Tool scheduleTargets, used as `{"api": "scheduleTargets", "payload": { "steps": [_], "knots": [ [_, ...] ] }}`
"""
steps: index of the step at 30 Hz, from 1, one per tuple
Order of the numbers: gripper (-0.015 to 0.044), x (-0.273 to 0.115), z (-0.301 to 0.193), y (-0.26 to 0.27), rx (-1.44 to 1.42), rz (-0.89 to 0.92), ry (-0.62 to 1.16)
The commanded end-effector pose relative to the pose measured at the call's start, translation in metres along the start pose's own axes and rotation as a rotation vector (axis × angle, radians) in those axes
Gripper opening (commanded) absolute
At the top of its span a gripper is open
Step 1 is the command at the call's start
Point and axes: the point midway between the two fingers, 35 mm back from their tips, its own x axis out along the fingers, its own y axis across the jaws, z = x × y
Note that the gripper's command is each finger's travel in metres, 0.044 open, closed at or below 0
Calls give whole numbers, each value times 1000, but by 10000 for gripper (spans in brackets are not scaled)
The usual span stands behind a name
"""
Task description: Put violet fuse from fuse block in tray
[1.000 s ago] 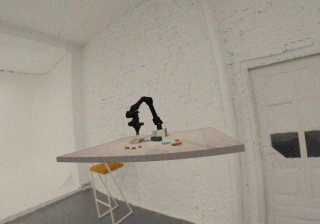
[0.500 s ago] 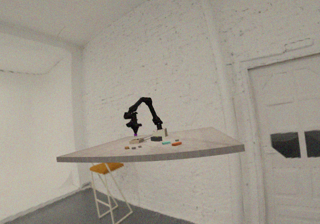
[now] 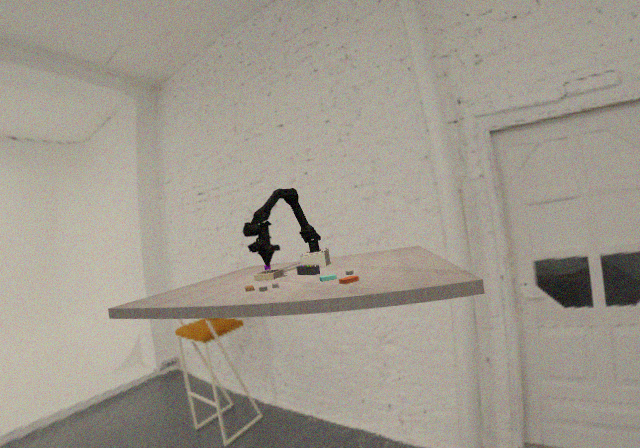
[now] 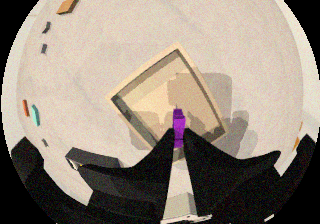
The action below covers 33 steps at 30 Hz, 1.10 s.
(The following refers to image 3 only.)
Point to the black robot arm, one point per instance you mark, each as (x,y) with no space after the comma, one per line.
(291,197)

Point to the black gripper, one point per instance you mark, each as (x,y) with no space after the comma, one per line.
(268,250)

